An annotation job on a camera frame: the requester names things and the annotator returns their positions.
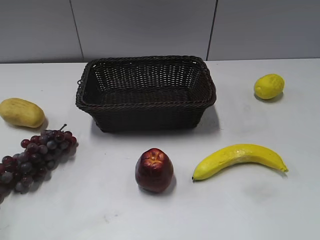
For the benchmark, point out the yellow lemon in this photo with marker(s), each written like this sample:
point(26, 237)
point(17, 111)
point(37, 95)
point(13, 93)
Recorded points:
point(269, 86)

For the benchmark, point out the yellow banana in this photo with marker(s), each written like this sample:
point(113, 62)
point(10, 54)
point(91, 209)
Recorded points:
point(238, 154)

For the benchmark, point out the red apple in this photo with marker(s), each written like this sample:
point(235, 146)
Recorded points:
point(154, 171)

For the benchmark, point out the yellow mango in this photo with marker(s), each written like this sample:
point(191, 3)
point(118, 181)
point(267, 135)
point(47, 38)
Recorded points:
point(22, 113)

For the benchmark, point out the black woven basket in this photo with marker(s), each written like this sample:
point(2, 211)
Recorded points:
point(146, 93)

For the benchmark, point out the purple grape bunch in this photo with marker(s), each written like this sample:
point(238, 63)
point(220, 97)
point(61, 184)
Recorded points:
point(41, 154)

